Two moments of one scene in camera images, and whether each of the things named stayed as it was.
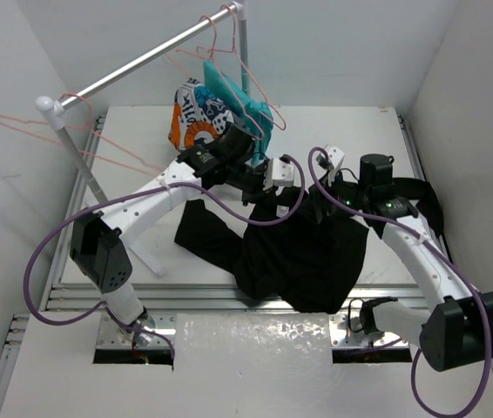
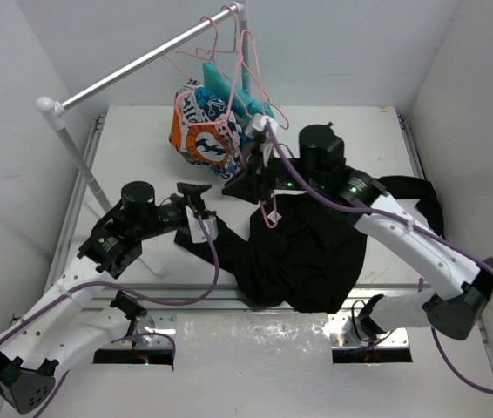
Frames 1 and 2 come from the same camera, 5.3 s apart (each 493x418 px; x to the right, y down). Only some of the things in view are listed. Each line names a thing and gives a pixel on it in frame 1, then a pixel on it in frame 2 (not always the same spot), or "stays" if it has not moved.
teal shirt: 255,114 stays
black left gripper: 255,185 -> 192,193
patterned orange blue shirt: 198,116 stays
